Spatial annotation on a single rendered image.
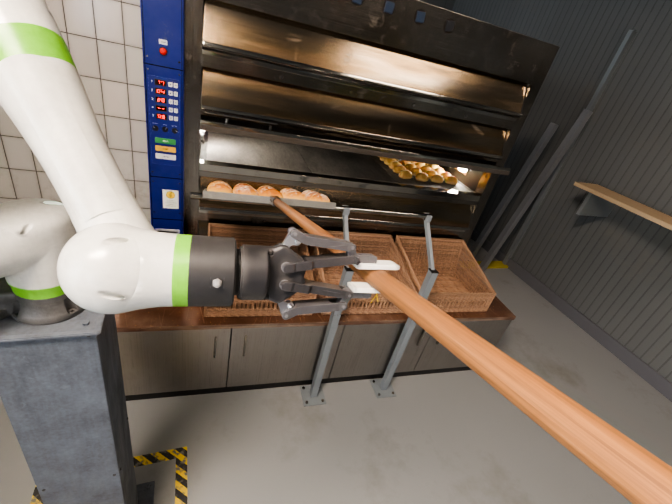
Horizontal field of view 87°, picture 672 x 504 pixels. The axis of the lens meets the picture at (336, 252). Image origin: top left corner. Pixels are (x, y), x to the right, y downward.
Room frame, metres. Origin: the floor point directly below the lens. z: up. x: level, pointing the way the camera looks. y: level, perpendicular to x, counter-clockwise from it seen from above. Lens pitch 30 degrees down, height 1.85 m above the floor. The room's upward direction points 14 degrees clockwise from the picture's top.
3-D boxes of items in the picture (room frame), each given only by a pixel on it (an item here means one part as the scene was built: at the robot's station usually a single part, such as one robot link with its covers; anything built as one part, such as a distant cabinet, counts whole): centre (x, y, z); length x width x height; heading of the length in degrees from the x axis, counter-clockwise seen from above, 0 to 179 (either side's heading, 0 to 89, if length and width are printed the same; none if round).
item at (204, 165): (2.08, -0.03, 1.16); 1.80 x 0.06 x 0.04; 113
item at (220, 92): (2.06, -0.03, 1.54); 1.79 x 0.11 x 0.19; 113
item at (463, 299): (2.05, -0.71, 0.72); 0.56 x 0.49 x 0.28; 113
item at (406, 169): (2.69, -0.40, 1.21); 0.61 x 0.48 x 0.06; 23
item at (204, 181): (2.06, -0.03, 1.02); 1.79 x 0.11 x 0.19; 113
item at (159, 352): (1.75, -0.05, 0.29); 2.42 x 0.56 x 0.58; 113
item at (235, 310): (1.59, 0.38, 0.72); 0.56 x 0.49 x 0.28; 113
